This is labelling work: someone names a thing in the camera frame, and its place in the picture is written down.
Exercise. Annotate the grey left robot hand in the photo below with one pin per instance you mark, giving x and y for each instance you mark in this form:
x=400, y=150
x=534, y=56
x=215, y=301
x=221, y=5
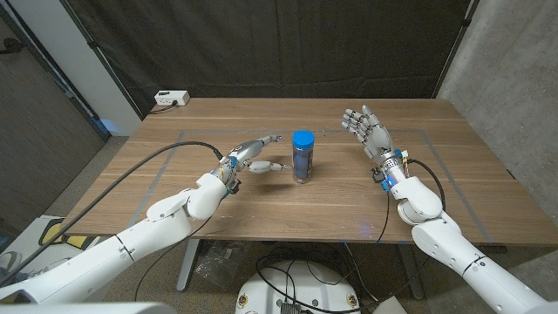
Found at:
x=242, y=152

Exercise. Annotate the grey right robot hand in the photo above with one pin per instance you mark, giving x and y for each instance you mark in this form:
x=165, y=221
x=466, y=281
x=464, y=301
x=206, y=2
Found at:
x=375, y=135

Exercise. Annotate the clear bottle with black label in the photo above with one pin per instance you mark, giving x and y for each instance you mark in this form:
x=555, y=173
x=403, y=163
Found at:
x=302, y=165

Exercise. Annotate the blue bottle cap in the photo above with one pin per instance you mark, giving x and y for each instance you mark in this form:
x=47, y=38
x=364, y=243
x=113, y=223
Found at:
x=303, y=138

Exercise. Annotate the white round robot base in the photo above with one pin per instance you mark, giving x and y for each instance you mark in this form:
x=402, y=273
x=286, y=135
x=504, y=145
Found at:
x=266, y=301

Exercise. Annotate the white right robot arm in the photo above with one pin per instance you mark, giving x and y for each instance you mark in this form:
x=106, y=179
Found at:
x=440, y=244

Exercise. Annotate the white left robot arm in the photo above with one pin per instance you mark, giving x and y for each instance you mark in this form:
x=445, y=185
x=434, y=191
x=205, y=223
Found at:
x=131, y=244

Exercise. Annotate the white power strip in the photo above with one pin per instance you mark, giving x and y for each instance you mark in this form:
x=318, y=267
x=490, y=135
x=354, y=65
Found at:
x=172, y=97

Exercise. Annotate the clear plastic bag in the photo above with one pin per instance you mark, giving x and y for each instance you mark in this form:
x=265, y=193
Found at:
x=222, y=261

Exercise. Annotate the grey table leg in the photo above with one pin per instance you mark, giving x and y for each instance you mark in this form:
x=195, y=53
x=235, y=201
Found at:
x=412, y=270
x=188, y=266

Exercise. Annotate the grey tape outline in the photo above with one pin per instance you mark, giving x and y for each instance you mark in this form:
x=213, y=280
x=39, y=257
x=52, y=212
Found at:
x=474, y=218

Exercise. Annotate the black backdrop stand pole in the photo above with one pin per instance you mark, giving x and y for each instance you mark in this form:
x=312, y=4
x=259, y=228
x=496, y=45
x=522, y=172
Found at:
x=92, y=43
x=466, y=21

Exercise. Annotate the white flat panel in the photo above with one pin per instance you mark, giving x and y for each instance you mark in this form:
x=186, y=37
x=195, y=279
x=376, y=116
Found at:
x=390, y=306

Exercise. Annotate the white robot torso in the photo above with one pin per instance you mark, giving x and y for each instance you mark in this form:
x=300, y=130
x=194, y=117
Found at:
x=87, y=309

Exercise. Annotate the white mat with yellow print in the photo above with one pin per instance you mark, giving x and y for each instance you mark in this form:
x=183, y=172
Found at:
x=26, y=237

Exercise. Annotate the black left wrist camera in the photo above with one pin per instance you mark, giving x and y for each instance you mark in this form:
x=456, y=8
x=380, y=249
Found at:
x=234, y=186

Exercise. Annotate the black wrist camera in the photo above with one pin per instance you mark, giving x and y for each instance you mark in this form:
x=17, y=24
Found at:
x=234, y=186
x=378, y=175

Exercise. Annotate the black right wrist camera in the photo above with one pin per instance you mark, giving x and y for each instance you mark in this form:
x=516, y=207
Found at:
x=378, y=175

